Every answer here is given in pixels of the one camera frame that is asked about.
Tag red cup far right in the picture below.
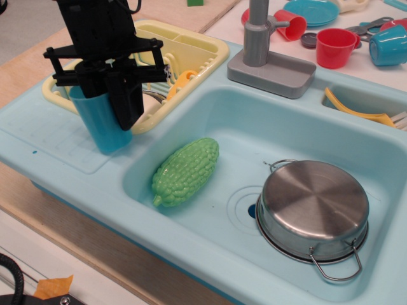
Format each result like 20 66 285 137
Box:
380 18 407 32

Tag red cup behind faucet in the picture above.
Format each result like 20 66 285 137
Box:
241 8 250 26

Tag grey toy faucet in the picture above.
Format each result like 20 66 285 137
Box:
227 1 317 99

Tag grey toy utensil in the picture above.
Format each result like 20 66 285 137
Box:
346 17 394 43

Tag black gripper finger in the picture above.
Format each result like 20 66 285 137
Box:
74 60 107 98
106 71 144 131

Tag stacked blue plates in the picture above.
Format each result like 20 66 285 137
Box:
283 0 340 27

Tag black device with screw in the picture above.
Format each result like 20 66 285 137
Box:
0 294 84 305

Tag orange spatula in rack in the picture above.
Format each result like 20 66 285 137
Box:
166 70 198 100

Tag cream toy object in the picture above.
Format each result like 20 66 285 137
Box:
333 0 370 13

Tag light blue toy sink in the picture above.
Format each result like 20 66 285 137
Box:
1 41 406 304

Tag blue mug lying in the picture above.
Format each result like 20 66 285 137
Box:
369 25 406 66

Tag red cup lying down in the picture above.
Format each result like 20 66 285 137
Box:
274 10 307 41

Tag dark grey round lid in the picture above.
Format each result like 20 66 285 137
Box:
300 32 317 49

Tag green toy bitter gourd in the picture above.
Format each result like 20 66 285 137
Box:
152 138 219 207

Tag green block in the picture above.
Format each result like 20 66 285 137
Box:
187 0 204 7

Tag yellow-orange plastic spoon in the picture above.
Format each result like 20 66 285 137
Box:
324 87 396 128

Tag stainless steel pot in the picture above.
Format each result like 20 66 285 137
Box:
255 159 369 282

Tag orange tape piece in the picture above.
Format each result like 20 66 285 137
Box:
33 275 74 300

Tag black cable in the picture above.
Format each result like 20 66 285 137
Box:
0 253 25 302

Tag red mug upright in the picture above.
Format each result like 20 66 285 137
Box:
316 28 361 69

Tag blue plastic cup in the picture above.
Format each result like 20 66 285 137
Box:
69 86 132 154

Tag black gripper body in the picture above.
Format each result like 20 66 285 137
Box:
44 1 169 86

